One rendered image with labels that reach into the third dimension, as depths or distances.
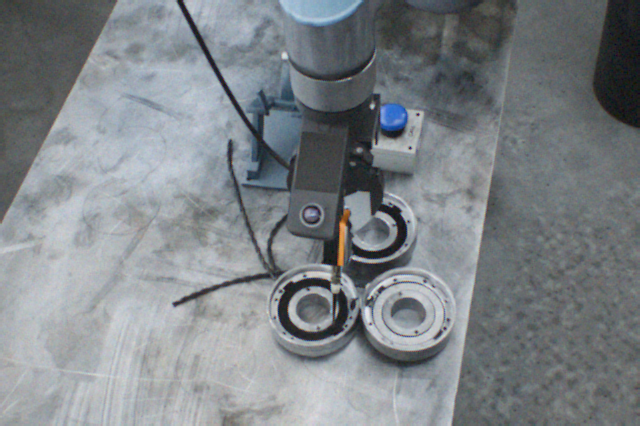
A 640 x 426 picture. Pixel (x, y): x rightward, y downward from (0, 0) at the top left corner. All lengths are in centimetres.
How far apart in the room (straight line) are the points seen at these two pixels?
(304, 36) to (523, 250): 140
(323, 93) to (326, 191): 10
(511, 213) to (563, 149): 23
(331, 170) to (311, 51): 13
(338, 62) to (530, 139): 155
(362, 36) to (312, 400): 44
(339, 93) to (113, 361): 46
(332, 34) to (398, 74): 57
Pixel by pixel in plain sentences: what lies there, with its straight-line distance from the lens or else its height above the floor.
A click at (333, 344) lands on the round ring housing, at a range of 98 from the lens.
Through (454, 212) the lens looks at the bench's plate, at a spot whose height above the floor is 80.
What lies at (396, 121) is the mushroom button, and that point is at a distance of 110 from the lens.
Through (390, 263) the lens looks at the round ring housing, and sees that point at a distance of 102.
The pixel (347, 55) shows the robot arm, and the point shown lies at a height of 120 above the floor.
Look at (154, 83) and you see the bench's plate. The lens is 129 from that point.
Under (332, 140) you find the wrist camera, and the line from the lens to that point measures 79.
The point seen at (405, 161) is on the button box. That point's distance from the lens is 112.
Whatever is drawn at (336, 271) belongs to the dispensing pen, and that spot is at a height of 90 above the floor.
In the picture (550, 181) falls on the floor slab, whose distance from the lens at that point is 216.
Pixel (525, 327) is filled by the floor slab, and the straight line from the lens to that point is 195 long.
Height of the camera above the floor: 171
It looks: 55 degrees down
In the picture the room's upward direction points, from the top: 7 degrees counter-clockwise
